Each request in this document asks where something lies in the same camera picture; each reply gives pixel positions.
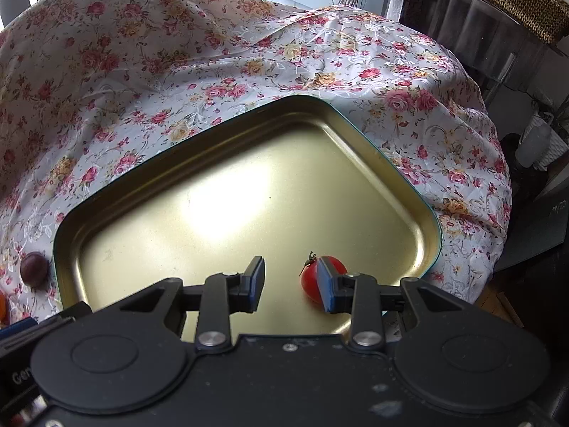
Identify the red cherry tomato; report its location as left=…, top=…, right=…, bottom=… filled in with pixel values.
left=299, top=252, right=347, bottom=306

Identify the dark purple plum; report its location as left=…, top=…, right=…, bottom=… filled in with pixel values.
left=20, top=252, right=49, bottom=287

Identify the orange mandarin with stem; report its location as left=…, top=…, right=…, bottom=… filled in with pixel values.
left=0, top=292, right=9, bottom=325

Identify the teal gold metal tray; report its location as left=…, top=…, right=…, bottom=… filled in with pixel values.
left=53, top=95, right=442, bottom=335

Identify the floral pattern cloth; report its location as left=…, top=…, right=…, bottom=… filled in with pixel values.
left=1, top=0, right=512, bottom=324

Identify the dark wooden cabinet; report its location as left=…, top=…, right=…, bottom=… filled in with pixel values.
left=400, top=0, right=568, bottom=271

